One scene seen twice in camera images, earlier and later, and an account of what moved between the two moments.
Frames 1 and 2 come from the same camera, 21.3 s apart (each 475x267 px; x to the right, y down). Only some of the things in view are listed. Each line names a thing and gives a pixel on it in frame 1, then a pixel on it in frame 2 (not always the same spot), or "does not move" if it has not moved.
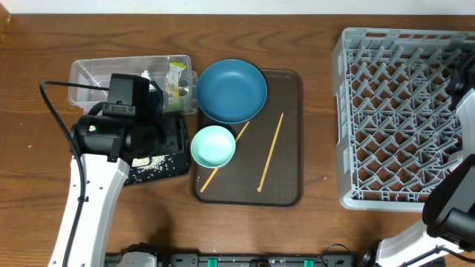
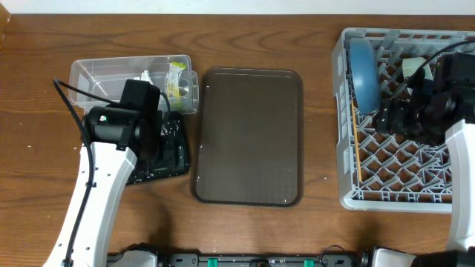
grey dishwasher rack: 398,124 does not move
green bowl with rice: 213,146 → 410,64
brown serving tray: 268,167 does not move
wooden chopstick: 268,161 → 357,142
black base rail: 335,258 does not move
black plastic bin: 174,163 does not move
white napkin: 145,75 does not move
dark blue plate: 231,91 → 366,71
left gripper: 162,149 does not move
